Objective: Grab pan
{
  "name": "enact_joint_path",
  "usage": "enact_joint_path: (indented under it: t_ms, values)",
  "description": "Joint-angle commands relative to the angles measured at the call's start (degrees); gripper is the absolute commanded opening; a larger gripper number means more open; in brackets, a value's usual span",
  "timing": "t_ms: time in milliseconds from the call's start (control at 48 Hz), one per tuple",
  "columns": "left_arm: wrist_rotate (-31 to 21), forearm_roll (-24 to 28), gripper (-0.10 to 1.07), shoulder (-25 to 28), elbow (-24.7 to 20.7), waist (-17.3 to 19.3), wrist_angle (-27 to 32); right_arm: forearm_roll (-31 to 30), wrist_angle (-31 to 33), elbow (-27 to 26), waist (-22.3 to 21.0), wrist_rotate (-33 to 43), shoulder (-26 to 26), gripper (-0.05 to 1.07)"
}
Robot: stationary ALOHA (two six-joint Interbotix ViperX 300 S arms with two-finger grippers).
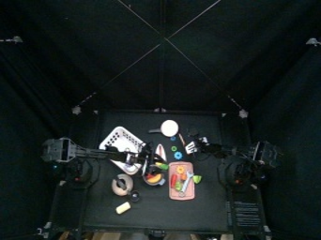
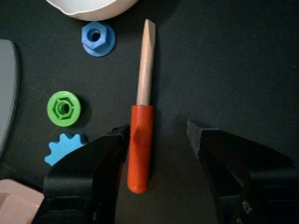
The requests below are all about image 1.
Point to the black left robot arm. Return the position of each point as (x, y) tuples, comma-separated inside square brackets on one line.
[(84, 152)]

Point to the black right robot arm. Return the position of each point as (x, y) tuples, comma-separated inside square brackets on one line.
[(251, 154)]

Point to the green toy vegetable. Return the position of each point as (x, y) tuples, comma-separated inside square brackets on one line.
[(164, 166)]

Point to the orange toy stick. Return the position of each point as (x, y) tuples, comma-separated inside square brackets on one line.
[(183, 139)]

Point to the white red pointed toy slice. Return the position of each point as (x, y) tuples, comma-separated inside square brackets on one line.
[(161, 150)]

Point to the grey bowl with toy fruit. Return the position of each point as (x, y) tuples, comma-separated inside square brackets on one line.
[(155, 179)]

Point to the blue toy gear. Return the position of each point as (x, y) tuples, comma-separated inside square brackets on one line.
[(179, 155)]

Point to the red toy pepper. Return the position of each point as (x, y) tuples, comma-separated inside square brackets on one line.
[(173, 180)]

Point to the orange toy gear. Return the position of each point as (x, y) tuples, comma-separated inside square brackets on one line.
[(181, 169)]

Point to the white plastic basket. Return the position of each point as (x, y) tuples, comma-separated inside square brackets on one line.
[(121, 141)]

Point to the grey tape roll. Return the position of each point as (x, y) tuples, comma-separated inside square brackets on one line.
[(122, 185)]

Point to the light green toy piece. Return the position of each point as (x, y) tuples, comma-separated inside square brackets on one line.
[(179, 186)]

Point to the white blue toy wrench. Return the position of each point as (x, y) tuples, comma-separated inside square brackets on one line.
[(187, 182)]

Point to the small black cup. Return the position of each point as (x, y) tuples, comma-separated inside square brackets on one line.
[(134, 196)]

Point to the green toy cup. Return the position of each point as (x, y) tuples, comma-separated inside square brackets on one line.
[(197, 179)]

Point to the pink plastic tray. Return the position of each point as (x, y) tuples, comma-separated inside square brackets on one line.
[(189, 193)]

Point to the pale yellow toy block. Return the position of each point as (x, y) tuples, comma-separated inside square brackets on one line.
[(124, 207)]

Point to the white printed label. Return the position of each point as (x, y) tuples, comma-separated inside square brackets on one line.
[(247, 213)]

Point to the silver frame bracket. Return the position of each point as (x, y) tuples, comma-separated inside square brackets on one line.
[(312, 41), (76, 109), (17, 39), (244, 113)]

